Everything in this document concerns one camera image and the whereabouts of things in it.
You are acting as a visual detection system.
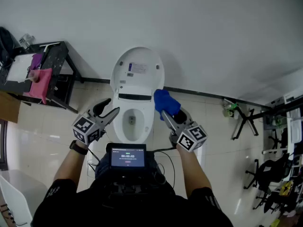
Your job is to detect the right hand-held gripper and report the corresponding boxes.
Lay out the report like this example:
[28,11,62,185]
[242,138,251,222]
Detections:
[160,109,208,154]

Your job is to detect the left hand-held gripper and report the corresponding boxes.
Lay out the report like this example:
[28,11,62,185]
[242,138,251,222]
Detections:
[71,98,121,145]

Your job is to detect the white toilet seat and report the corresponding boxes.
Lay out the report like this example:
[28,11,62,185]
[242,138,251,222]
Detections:
[112,97,155,144]

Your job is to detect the blue cloth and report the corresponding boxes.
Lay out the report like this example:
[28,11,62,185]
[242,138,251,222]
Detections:
[153,88,182,122]

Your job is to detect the person's left forearm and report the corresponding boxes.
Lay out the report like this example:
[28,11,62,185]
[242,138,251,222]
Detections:
[53,140,89,194]

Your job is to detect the person's right forearm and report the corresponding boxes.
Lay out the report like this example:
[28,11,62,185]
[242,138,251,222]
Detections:
[176,146,213,200]

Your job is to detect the white toilet body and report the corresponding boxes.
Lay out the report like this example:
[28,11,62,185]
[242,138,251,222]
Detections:
[111,85,156,144]

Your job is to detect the white toilet lid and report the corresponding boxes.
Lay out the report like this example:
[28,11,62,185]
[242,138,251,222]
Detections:
[109,46,165,101]

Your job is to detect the black wristwatch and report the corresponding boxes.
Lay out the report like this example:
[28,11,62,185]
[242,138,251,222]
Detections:
[69,140,89,156]

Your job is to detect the black chest-mounted screen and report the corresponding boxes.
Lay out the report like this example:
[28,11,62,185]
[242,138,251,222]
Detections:
[105,142,147,170]

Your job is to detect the green spray bottle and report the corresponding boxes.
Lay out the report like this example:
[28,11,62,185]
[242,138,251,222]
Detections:
[222,99,240,120]

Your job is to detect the black folding stand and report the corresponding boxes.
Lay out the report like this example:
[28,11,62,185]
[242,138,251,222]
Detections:
[230,107,260,141]

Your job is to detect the pink cloth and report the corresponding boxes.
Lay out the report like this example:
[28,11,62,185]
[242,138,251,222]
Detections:
[23,67,53,105]

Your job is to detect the black speckled table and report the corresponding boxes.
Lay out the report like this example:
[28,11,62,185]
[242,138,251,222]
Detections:
[0,41,84,114]

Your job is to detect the purple cloth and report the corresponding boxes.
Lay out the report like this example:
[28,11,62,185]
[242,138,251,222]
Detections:
[29,53,44,71]

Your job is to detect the brown cardboard box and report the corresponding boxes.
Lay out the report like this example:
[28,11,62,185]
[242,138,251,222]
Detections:
[0,90,22,124]

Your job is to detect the white flat board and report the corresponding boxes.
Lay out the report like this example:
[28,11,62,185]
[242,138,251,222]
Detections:
[5,53,34,83]

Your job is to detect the person's black shirt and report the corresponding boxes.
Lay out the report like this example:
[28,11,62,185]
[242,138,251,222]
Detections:
[30,178,234,227]

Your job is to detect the clear plastic container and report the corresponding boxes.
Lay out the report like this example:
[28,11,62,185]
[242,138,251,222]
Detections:
[18,33,36,50]

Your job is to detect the black-framed desk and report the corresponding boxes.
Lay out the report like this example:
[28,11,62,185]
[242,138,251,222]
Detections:
[261,93,303,156]

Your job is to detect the black office chair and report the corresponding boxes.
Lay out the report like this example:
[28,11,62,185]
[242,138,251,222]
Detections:
[243,152,294,213]

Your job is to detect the black bag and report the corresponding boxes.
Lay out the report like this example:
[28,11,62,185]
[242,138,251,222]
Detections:
[0,26,20,65]

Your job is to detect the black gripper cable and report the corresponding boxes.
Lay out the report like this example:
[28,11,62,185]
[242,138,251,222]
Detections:
[87,147,102,173]
[151,146,178,191]

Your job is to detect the white-handled squeegee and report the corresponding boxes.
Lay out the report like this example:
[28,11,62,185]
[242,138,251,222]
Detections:
[38,42,60,58]

